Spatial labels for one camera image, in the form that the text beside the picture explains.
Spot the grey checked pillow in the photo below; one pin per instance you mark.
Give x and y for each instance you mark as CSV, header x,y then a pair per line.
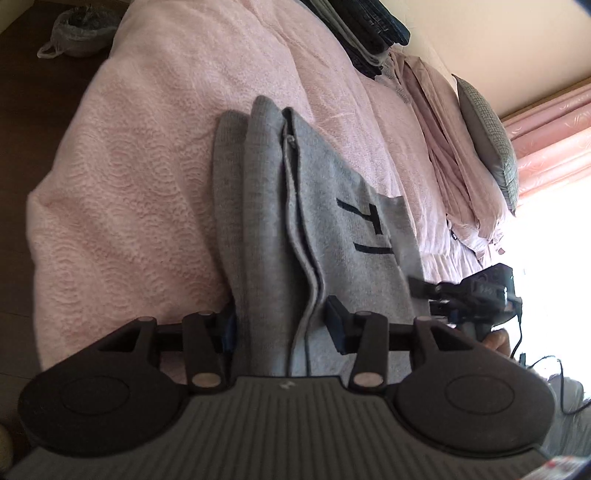
x,y
491,143

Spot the pink patterned curtain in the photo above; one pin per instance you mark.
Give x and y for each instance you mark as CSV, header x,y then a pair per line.
x,y
549,138

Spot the person's right hand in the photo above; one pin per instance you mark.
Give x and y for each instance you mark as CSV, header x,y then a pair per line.
x,y
498,344

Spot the bin with white plastic bag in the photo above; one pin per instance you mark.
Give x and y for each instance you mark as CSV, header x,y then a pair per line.
x,y
81,32

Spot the pink pillow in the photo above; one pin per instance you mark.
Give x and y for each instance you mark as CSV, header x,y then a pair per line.
x,y
415,106
455,152

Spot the white cloth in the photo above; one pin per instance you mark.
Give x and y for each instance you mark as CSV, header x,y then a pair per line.
x,y
572,415

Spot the grey knit sweater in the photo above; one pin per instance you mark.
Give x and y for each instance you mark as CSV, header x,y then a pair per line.
x,y
272,221

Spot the stack of folded dark clothes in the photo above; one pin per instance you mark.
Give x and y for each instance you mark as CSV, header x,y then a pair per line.
x,y
364,32

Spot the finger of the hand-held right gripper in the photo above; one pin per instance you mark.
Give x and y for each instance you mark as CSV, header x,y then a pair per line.
x,y
425,286
441,308

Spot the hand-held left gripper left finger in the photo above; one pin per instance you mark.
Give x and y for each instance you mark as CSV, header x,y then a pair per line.
x,y
229,332

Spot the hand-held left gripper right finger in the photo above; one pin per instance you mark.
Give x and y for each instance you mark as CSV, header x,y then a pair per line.
x,y
339,325

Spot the red and white packet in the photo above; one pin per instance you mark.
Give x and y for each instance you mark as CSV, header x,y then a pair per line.
x,y
561,465

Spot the bed with pink-grey blanket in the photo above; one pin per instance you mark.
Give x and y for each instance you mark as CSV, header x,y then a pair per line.
x,y
138,184

